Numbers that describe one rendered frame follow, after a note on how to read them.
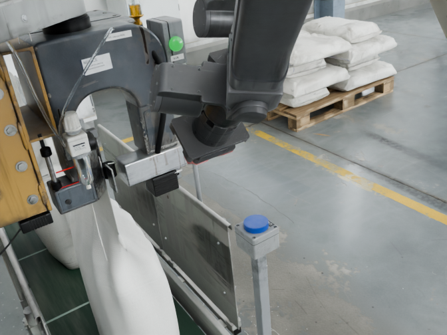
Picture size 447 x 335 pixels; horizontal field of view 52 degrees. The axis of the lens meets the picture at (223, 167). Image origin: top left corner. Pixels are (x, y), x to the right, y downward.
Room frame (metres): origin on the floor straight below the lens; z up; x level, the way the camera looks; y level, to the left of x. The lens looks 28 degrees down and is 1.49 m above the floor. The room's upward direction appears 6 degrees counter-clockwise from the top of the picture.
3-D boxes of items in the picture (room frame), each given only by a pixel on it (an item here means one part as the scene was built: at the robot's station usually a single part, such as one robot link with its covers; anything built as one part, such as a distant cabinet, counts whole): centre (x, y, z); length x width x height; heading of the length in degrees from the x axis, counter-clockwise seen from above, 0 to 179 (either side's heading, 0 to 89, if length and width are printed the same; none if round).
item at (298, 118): (3.93, -0.88, 0.07); 1.20 x 0.82 x 0.14; 123
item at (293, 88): (3.60, -0.74, 0.32); 0.66 x 0.43 x 0.15; 123
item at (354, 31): (4.12, -1.15, 0.56); 0.67 x 0.43 x 0.15; 31
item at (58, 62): (0.99, 0.27, 1.21); 0.30 x 0.25 x 0.30; 31
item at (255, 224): (0.91, -0.06, 0.84); 0.06 x 0.06 x 0.02
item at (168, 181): (0.94, 0.13, 0.98); 0.09 x 0.05 x 0.05; 121
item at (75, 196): (0.82, 0.31, 1.04); 0.08 x 0.06 x 0.05; 121
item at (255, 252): (0.91, -0.06, 0.81); 0.08 x 0.08 x 0.06; 31
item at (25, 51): (0.88, 0.38, 1.26); 0.22 x 0.05 x 0.16; 31
